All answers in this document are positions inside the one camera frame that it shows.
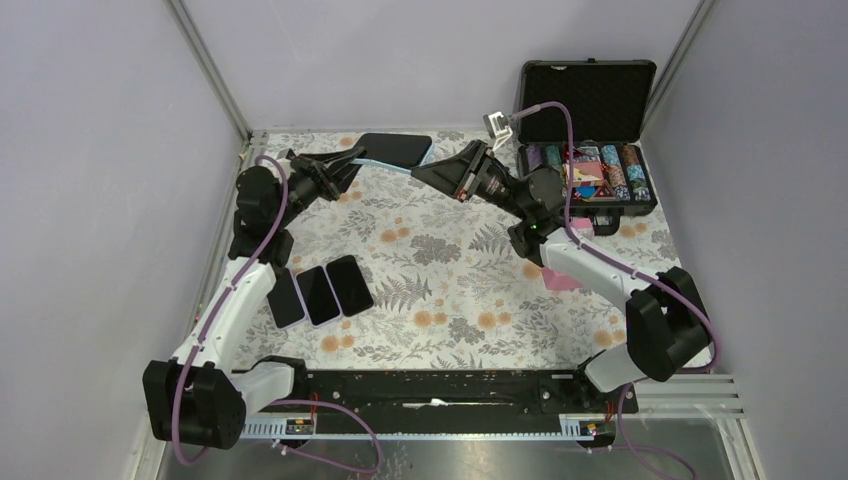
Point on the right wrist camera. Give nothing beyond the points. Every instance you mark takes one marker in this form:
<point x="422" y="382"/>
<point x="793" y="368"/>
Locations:
<point x="499" y="129"/>

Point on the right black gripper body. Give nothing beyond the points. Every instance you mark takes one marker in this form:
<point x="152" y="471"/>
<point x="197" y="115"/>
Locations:
<point x="492" y="184"/>

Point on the phone in black case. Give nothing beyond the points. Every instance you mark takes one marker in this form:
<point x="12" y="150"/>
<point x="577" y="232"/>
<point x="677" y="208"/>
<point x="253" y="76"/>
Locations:
<point x="350" y="287"/>

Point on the phone in purple case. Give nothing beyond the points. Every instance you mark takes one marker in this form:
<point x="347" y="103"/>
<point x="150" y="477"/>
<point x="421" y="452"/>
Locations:
<point x="285" y="301"/>

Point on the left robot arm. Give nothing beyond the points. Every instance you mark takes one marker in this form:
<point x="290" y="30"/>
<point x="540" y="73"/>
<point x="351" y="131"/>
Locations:
<point x="195" y="397"/>

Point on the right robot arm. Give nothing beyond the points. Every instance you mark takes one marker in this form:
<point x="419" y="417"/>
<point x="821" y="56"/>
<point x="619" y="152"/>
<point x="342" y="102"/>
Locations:
<point x="666" y="324"/>

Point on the phone in lilac case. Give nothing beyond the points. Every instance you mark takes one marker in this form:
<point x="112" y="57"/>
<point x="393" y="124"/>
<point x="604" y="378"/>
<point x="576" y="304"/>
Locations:
<point x="319" y="296"/>

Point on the pink box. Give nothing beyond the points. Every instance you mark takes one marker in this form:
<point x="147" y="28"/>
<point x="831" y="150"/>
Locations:
<point x="557" y="281"/>

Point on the floral tablecloth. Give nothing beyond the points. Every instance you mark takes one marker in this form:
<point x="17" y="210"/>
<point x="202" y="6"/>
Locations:
<point x="449" y="290"/>

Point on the playing cards deck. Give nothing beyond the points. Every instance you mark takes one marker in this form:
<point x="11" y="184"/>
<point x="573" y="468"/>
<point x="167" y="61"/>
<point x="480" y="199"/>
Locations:
<point x="587" y="173"/>

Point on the black poker chip case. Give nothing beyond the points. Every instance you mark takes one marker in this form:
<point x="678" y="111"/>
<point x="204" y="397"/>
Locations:
<point x="595" y="110"/>

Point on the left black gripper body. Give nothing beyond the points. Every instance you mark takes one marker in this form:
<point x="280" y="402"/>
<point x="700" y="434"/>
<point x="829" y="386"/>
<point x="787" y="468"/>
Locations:
<point x="310" y="182"/>

